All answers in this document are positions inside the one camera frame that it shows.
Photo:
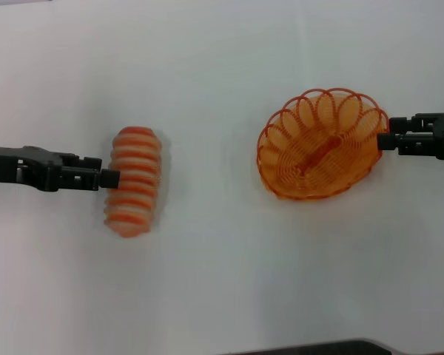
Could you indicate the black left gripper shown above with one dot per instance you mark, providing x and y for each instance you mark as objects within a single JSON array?
[{"x": 29, "y": 166}]

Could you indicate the orange white striped toy shrimp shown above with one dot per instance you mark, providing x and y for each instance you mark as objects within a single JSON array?
[{"x": 135, "y": 181}]

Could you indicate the orange woven plastic basket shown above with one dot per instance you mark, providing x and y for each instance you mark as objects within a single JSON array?
[{"x": 320, "y": 146}]

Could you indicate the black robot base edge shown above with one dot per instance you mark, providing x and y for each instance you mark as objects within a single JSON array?
[{"x": 311, "y": 347}]

